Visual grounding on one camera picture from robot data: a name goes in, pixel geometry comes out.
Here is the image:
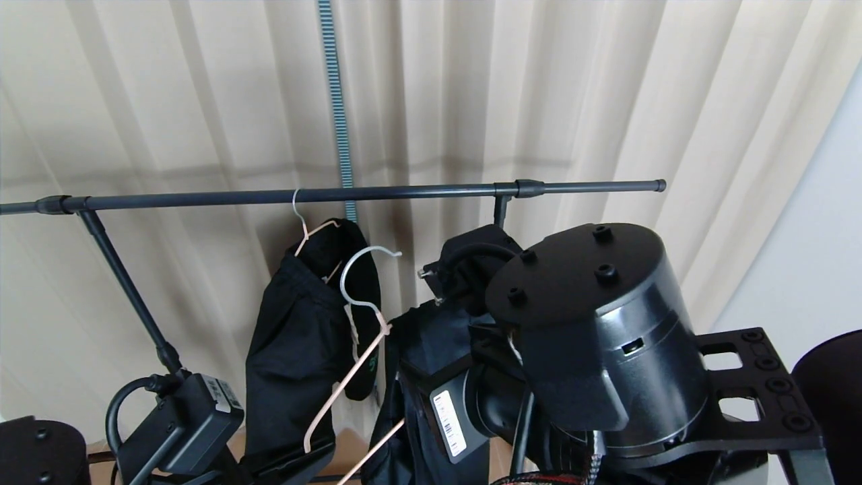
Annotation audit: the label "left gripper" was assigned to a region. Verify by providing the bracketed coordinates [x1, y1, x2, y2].
[226, 438, 337, 485]

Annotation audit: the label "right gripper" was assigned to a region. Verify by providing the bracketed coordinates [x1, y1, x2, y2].
[403, 352, 534, 467]

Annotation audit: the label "black garment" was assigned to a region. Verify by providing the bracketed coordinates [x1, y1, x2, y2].
[367, 300, 502, 485]

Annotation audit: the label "black shorts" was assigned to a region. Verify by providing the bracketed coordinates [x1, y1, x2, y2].
[241, 218, 383, 476]

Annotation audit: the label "pink clothes hanger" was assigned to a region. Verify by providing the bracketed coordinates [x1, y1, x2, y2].
[291, 189, 343, 284]
[302, 245, 407, 485]

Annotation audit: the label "black clothes rack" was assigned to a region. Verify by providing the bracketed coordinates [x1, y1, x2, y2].
[0, 179, 667, 378]

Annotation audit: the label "beige curtain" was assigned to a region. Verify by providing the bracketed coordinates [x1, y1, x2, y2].
[0, 0, 862, 432]

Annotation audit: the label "black cable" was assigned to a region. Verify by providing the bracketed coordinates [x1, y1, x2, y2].
[104, 374, 186, 465]
[508, 387, 536, 479]

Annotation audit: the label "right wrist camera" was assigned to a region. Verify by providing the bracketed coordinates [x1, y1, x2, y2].
[418, 224, 525, 317]

